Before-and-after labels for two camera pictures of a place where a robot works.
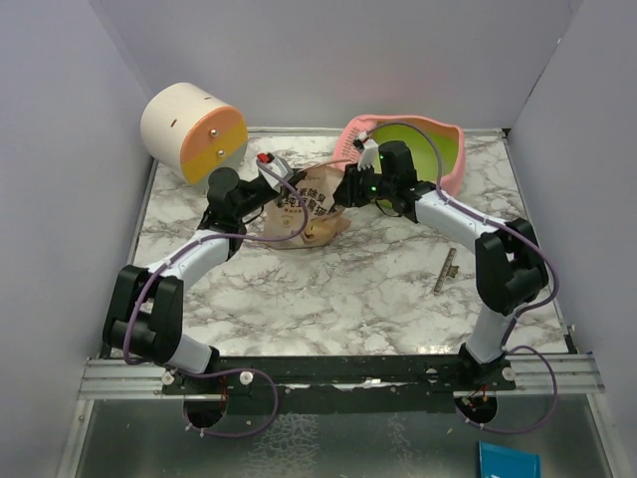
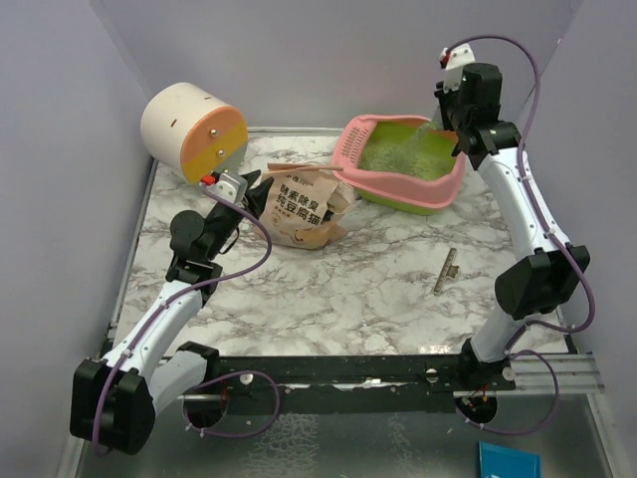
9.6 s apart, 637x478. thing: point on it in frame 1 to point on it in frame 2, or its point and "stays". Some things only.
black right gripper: x=346 y=195 to x=444 y=96
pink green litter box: x=449 y=139 stays
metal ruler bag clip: x=447 y=270 stays
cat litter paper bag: x=303 y=216 stays
